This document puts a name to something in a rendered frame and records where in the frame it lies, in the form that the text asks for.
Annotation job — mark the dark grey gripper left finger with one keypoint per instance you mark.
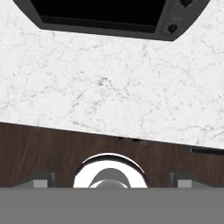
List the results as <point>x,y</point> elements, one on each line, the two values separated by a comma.
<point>43,179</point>

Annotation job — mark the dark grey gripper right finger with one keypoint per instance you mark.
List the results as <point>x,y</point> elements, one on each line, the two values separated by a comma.
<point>180,178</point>

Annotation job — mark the dark grey toaster oven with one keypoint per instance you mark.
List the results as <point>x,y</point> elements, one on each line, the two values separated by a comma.
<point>172,17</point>

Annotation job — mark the dark wood drawer front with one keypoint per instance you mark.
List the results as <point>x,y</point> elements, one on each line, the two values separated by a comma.
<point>58,148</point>

